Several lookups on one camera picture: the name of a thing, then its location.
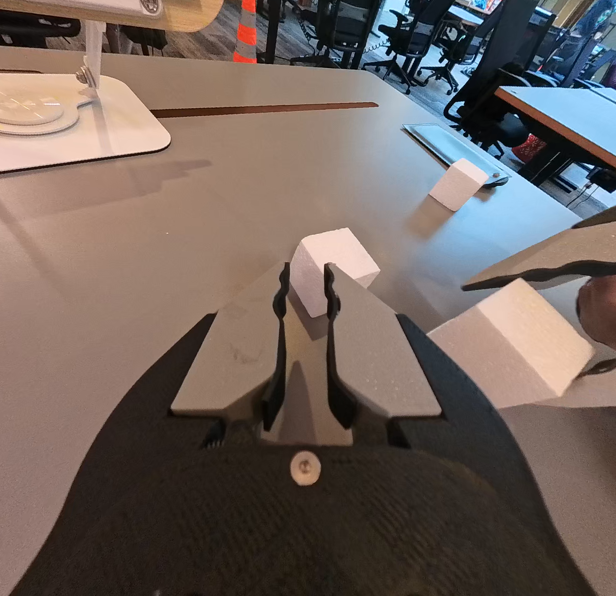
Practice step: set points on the white hard foam cube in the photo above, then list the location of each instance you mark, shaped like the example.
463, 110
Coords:
337, 254
476, 365
534, 326
457, 185

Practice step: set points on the grey flat tray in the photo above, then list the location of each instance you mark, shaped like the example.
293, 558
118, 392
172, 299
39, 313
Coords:
447, 141

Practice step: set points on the black office chair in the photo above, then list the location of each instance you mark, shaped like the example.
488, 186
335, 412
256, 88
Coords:
346, 19
505, 76
418, 33

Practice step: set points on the white stand with wooden board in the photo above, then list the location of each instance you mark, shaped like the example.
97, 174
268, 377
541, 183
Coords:
96, 124

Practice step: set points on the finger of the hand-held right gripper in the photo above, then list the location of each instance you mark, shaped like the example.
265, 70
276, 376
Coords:
601, 389
568, 254

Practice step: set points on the red patterned bag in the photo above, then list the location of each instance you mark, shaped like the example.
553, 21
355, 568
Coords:
528, 148

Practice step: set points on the person's right hand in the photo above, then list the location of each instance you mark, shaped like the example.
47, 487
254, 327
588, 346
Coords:
601, 312

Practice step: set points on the wood edged side table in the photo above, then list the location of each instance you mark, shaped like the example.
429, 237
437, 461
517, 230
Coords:
568, 110

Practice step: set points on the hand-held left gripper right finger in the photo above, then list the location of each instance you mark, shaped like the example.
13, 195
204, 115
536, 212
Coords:
375, 365

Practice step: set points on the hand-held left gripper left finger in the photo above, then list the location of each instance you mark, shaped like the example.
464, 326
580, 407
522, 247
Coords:
231, 360

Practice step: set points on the orange traffic cone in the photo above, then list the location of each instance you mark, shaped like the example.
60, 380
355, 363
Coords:
246, 23

